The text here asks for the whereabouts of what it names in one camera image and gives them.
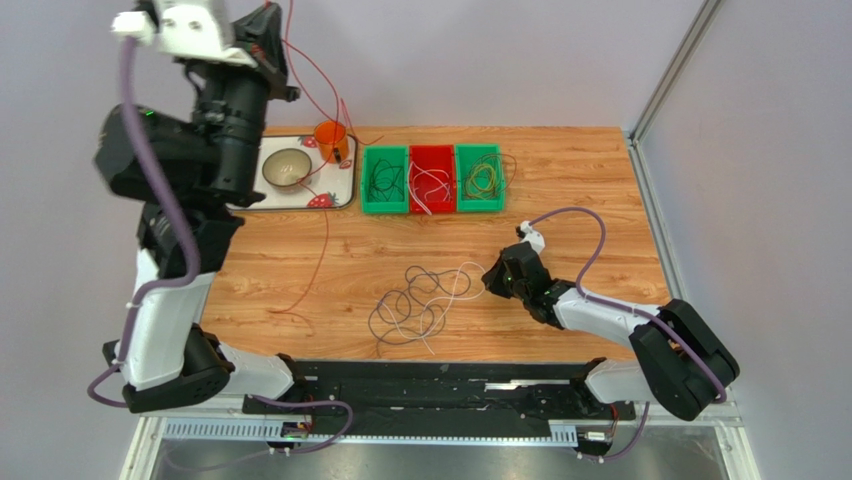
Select aluminium frame rail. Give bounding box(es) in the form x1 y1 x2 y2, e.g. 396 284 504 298
119 372 760 480

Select orange mug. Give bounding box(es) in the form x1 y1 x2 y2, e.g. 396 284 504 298
313 120 349 164

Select left green bin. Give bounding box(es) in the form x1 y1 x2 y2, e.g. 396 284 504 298
360 145 409 215

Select green bin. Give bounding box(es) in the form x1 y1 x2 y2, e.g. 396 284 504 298
455 144 506 213
360 145 409 215

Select red bin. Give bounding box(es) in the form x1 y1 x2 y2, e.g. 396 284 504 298
408 145 457 215

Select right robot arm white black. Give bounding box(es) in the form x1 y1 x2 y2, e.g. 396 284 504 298
482 242 740 421

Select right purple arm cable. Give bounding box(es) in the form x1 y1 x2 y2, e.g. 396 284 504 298
529 206 728 463

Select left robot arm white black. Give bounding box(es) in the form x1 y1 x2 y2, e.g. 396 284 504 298
94 1 300 413

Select beige ceramic bowl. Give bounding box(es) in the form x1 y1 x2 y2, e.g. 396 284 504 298
261 148 313 191

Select strawberry pattern tray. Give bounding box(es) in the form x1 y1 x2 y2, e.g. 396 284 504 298
249 135 358 211

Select right green bin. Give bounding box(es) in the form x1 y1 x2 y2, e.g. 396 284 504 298
455 144 506 213

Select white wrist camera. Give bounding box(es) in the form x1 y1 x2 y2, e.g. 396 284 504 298
516 220 546 254
111 0 258 67

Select yellow green wires in bin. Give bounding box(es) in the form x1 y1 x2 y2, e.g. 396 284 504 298
463 152 518 202

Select red wire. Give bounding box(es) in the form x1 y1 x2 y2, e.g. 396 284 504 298
266 0 386 334

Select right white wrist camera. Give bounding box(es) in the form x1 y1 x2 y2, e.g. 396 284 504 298
516 220 546 254

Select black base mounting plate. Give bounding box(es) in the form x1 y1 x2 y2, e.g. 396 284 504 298
282 360 641 439

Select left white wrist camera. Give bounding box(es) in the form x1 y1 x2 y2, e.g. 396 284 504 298
111 0 258 67

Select black wires in bin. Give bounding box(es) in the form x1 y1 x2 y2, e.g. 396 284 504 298
368 158 406 204

